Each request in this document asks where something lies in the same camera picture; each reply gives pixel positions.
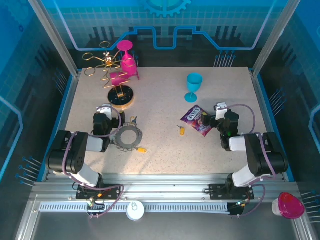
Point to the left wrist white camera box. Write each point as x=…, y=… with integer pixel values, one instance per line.
x=105, y=110

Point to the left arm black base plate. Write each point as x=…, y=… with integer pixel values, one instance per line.
x=112, y=191

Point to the black controller board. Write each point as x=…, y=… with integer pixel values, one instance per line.
x=95, y=207
x=236, y=208

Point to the aluminium mounting rail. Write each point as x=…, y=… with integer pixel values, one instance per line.
x=162, y=185

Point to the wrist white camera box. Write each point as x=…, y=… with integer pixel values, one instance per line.
x=105, y=110
x=221, y=109

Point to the blue tag key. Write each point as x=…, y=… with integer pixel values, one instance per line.
x=135, y=120

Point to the purple candy bag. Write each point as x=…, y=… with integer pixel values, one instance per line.
x=192, y=117

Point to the small yellow capsule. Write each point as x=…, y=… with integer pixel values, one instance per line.
x=182, y=131

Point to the metal disc keyring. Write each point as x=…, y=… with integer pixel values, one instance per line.
x=118, y=137

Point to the pink plastic goblet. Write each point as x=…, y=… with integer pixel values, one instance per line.
x=125, y=45
x=116, y=78

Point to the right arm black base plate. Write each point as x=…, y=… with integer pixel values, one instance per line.
x=217, y=191

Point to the yellow tag key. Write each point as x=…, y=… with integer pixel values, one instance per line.
x=141, y=150

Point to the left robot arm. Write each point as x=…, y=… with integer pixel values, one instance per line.
x=85, y=173

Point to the pink and white cup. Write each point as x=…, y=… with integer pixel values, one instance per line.
x=290, y=205

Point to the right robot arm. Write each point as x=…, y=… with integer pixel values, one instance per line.
x=237, y=144

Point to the aluminium frame post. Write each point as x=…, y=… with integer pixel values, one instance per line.
x=53, y=37
x=275, y=37

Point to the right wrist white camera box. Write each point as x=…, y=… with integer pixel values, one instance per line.
x=221, y=109

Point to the blue plastic goblet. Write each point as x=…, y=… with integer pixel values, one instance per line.
x=194, y=81

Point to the white round lid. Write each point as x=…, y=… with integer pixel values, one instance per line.
x=135, y=212

